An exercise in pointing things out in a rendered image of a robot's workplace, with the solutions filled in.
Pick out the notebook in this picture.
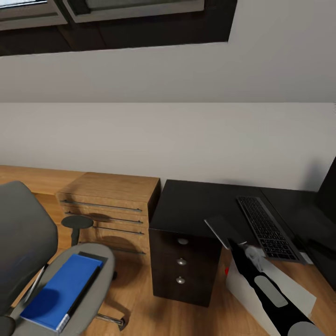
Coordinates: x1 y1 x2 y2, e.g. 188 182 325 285
204 215 246 249

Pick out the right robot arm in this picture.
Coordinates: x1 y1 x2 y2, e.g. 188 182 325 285
228 239 326 336

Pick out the pen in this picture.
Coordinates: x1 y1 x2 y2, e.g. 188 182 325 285
25 266 45 302

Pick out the folder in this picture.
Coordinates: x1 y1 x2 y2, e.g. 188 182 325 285
19 254 103 334

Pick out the monitor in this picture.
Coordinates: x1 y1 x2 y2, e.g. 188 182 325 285
307 157 336 256

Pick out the keyboard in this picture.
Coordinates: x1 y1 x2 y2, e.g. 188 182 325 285
236 196 307 265

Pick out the swivel chair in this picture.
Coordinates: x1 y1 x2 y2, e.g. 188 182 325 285
0 181 126 336

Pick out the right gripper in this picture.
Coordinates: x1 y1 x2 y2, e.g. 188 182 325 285
228 239 254 275

